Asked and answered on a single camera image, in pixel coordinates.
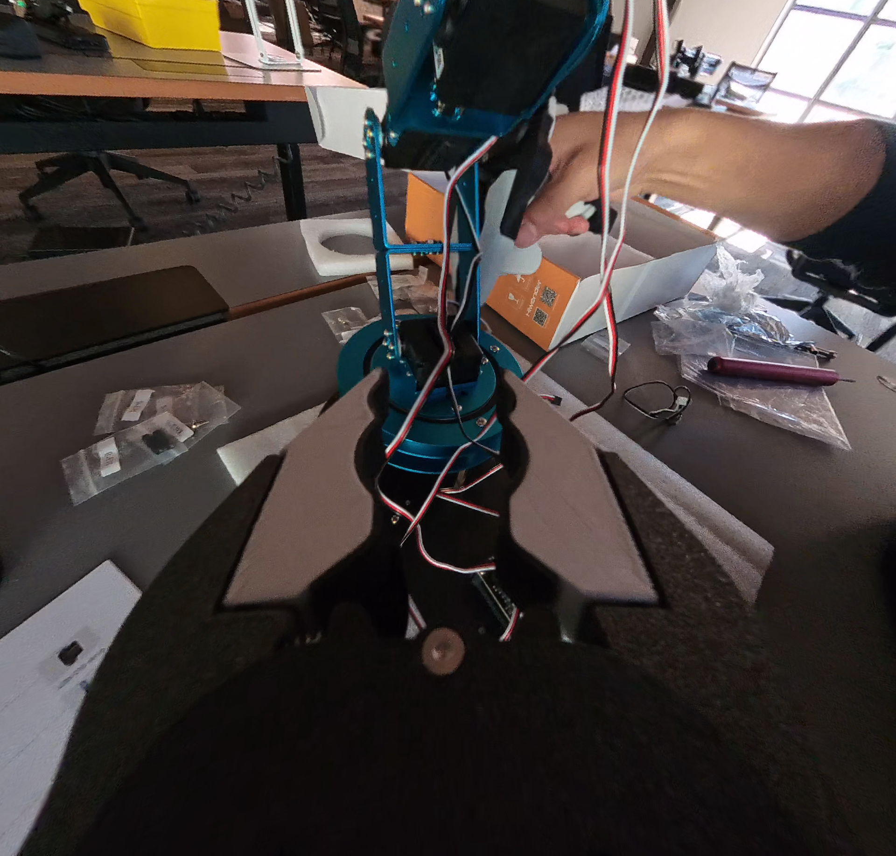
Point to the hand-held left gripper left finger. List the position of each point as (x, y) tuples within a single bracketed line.
[(308, 520)]

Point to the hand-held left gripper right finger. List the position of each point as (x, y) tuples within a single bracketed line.
[(574, 520)]

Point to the blue toy robot arm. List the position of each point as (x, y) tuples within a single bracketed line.
[(413, 51)]

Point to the person's right forearm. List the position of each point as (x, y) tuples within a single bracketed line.
[(735, 170)]

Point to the person's right hand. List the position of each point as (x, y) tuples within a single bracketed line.
[(588, 163)]

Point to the white foam slab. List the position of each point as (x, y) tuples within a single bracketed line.
[(700, 520)]

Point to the orange and white cardboard box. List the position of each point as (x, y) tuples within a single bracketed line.
[(532, 296)]

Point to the crumpled clear plastic bag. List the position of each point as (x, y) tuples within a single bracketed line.
[(728, 275)]

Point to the background monitor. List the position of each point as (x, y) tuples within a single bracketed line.
[(745, 86)]

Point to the white foam piece with hole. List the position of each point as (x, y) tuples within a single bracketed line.
[(315, 254)]

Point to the maroon screwdriver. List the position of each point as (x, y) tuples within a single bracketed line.
[(756, 368)]

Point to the flat clear plastic bag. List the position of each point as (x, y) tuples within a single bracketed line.
[(784, 408)]

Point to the clear acrylic stand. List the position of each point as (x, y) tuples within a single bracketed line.
[(276, 60)]

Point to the black flat mat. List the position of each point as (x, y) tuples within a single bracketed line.
[(105, 310)]

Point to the white instruction manual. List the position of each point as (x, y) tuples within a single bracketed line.
[(42, 695)]

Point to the bright window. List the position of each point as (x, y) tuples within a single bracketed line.
[(840, 58)]

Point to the black office chair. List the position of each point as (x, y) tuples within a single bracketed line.
[(826, 303), (105, 166)]

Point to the yellow box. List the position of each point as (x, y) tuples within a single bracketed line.
[(168, 23)]

